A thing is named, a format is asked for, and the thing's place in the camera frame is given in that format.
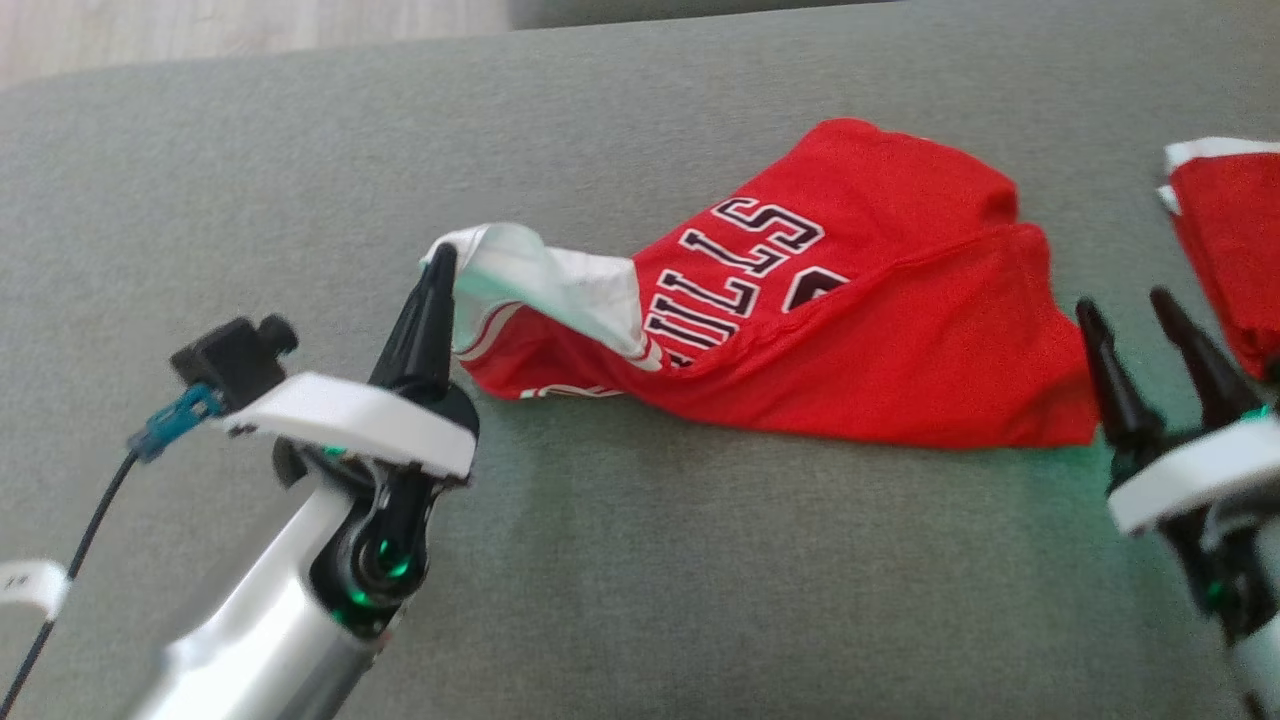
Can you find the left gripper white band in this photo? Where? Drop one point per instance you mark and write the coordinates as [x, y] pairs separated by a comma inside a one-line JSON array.
[[370, 425]]

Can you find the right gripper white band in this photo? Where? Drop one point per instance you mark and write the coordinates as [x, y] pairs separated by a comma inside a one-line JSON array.
[[1190, 480]]

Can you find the red shorts with white stripe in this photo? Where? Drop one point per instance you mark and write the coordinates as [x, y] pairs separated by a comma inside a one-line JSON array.
[[1240, 250]]

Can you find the red basketball jersey with lettering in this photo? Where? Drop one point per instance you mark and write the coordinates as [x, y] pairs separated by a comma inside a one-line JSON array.
[[900, 350]]

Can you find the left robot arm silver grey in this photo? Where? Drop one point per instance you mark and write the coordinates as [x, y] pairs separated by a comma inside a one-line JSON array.
[[260, 640]]

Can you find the large grey sofa seat cushion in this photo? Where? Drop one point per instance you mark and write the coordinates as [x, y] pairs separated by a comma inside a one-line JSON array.
[[600, 600]]

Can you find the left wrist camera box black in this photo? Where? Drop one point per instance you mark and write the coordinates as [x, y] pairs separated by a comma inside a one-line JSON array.
[[235, 360]]

